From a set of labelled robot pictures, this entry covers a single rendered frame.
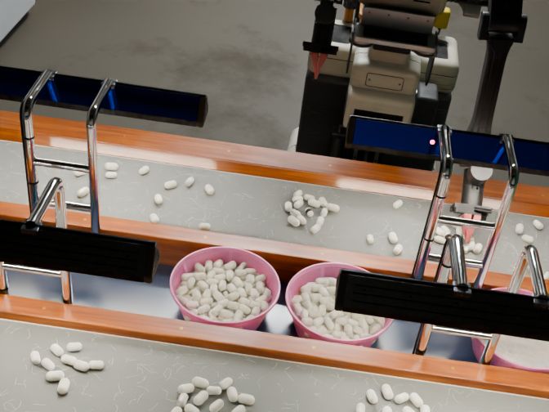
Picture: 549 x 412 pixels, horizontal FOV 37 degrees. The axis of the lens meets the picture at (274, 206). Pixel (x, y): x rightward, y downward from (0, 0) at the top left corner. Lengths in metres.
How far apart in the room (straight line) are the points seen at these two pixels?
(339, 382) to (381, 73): 1.20
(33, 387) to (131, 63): 2.86
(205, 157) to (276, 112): 1.74
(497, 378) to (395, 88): 1.17
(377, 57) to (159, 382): 1.38
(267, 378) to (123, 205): 0.69
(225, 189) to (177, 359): 0.64
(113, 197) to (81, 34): 2.54
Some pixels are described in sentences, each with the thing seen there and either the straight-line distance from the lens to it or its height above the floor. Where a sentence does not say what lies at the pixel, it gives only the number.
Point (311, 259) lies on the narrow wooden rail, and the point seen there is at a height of 0.76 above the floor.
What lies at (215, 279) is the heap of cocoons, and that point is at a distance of 2.05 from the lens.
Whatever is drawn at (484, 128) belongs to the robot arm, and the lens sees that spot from 2.27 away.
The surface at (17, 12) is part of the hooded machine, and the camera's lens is 4.71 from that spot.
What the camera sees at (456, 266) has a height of 1.12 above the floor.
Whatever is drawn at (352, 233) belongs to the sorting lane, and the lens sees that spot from 2.24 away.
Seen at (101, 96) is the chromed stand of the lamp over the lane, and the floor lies 1.12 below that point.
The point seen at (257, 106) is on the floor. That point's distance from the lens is 4.15.
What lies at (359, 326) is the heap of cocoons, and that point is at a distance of 2.01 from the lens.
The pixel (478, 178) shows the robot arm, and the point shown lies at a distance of 2.22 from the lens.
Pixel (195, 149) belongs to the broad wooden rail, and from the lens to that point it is 2.44.
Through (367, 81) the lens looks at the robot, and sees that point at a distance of 2.75.
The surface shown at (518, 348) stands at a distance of 2.07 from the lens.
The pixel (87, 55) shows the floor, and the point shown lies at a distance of 4.53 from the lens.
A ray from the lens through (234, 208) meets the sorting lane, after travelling 2.26.
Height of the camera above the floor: 2.14
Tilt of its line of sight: 38 degrees down
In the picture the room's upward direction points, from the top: 7 degrees clockwise
